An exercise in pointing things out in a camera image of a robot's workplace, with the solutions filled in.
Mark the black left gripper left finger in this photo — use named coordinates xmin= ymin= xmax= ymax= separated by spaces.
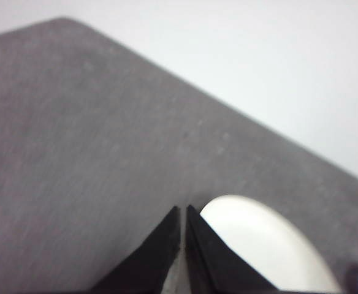
xmin=89 ymin=205 xmax=181 ymax=294

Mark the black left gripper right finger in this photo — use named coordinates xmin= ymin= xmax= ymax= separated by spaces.
xmin=185 ymin=204 xmax=278 ymax=294

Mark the white round plate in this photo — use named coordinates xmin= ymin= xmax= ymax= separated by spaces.
xmin=199 ymin=194 xmax=343 ymax=293

